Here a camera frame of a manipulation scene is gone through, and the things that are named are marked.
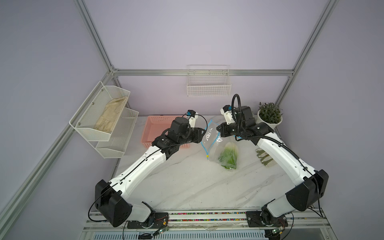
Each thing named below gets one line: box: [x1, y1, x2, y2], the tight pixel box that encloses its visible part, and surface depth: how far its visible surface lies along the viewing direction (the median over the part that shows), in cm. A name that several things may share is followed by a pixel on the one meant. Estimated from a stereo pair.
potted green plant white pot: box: [257, 101, 283, 130], surface depth 101 cm
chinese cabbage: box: [218, 142, 238, 170], surface depth 89 cm
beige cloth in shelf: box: [93, 96, 128, 134], surface depth 81 cm
